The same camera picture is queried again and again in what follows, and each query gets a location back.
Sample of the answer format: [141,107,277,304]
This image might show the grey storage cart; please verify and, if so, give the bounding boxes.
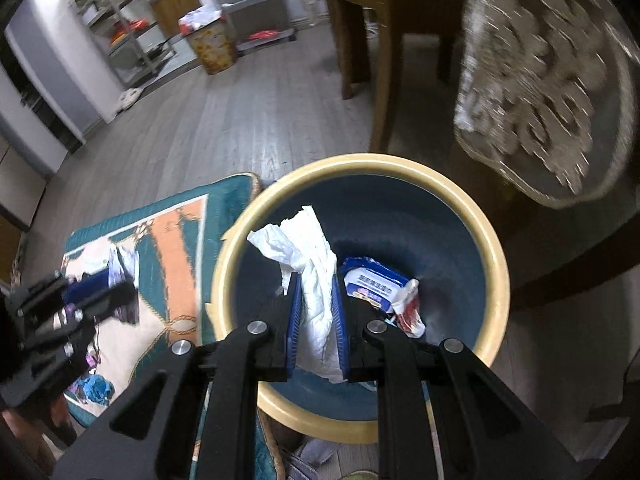
[207,0,296,53]

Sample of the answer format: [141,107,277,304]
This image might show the blue wet wipes packet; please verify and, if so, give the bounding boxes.
[340,256,408,313]

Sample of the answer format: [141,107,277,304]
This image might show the white tissue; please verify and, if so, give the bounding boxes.
[246,205,351,385]

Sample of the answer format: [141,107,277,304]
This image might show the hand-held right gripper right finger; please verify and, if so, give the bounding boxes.
[331,272,591,480]

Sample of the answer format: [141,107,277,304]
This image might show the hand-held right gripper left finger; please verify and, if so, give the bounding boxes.
[52,272,304,480]

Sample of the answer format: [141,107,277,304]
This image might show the white slippers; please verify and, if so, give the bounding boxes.
[117,87,143,111]

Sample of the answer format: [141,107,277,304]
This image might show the teal lace tablecloth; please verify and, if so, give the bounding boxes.
[289,0,638,211]

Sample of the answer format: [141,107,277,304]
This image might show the floral waste bin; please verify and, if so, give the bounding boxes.
[180,5,238,76]

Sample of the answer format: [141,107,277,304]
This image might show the blue yellow-rimmed trash bin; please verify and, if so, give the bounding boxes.
[210,153,511,445]

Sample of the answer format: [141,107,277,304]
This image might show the teal orange patterned cushion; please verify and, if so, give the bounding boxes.
[62,172,291,480]

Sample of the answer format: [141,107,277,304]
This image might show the white refrigerator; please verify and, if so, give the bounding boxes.
[0,135,48,231]

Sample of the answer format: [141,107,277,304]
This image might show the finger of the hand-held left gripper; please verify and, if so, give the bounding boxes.
[5,271,111,321]
[20,280,140,361]

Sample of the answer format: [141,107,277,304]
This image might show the wooden kitchen cabinet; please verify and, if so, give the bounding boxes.
[150,0,201,36]

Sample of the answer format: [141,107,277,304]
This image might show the steel shelf rack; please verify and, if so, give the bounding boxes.
[70,0,176,86]

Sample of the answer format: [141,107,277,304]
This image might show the blue silver foil bag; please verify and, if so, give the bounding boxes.
[106,245,140,286]

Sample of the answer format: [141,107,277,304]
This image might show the blue shredded scrap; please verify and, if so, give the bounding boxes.
[75,375,113,407]

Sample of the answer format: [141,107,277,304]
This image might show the red floral packet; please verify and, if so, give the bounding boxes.
[392,279,427,338]

